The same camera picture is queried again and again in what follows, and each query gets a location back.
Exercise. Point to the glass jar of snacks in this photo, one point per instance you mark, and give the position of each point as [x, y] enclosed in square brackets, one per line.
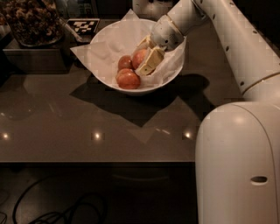
[33, 23]

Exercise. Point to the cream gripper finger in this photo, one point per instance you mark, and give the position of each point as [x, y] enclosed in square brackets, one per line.
[146, 43]
[152, 59]

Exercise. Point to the dark grey box stand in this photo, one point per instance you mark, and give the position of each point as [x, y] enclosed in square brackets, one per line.
[50, 59]

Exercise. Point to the red apple front with sticker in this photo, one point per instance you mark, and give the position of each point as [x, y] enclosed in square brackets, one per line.
[127, 79]

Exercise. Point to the white container at back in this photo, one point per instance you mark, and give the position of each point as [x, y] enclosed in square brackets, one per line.
[152, 9]

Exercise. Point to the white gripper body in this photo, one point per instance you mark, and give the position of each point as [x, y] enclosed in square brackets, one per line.
[165, 35]

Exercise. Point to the white paper liner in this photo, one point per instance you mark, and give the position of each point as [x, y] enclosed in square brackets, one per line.
[116, 38]

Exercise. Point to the white bowl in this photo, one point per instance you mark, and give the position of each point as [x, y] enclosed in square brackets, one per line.
[102, 73]

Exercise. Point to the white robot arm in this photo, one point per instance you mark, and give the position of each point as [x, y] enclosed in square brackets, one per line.
[237, 155]

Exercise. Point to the black white marker tag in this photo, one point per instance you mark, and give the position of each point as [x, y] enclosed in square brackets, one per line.
[84, 26]

